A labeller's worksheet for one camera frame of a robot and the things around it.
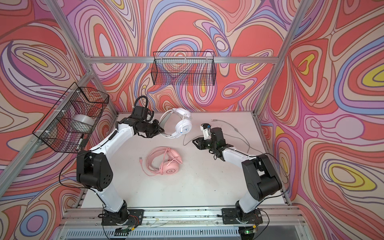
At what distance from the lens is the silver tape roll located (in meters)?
0.71

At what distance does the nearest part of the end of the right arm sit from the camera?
0.70 m

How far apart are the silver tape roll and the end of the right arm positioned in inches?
22.1
